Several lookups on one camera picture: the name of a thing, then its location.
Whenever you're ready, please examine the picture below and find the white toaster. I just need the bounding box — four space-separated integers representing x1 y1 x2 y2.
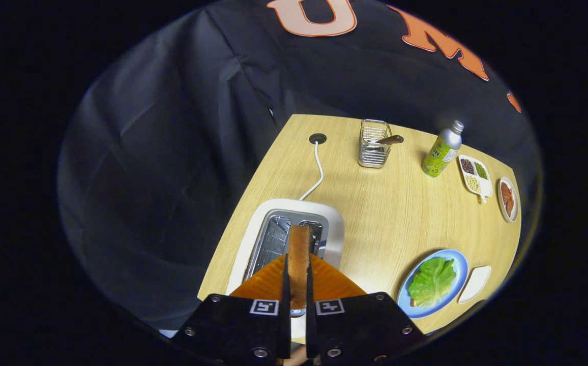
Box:
225 198 345 341

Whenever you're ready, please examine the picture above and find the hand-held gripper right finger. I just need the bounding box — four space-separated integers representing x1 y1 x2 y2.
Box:
305 254 427 366

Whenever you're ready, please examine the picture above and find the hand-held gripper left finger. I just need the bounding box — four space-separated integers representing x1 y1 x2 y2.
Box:
171 253 292 366

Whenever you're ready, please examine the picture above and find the white oval plate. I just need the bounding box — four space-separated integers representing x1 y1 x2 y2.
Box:
497 176 519 223

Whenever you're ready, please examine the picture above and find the green lettuce leaf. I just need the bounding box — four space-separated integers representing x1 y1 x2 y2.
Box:
408 257 457 309

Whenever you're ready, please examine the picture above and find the white square plate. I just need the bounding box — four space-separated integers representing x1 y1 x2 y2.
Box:
458 265 492 304

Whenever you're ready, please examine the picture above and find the wire utensil holder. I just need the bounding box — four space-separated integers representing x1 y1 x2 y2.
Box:
358 119 393 169

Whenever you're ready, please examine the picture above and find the blue round plate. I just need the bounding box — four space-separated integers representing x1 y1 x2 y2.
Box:
397 249 469 319

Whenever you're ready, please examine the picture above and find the toasted bread slice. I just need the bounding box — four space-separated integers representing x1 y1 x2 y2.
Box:
287 225 313 311

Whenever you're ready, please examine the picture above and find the black backdrop cloth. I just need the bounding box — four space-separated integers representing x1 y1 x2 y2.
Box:
57 0 544 331

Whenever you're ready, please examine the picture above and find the white divided bean dish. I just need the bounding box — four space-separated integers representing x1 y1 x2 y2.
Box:
458 155 493 203

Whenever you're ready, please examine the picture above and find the white toaster cable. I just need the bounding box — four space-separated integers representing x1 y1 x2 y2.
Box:
299 141 324 201

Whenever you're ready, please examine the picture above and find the green labelled metal bottle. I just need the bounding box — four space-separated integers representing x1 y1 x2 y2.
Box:
422 120 465 178

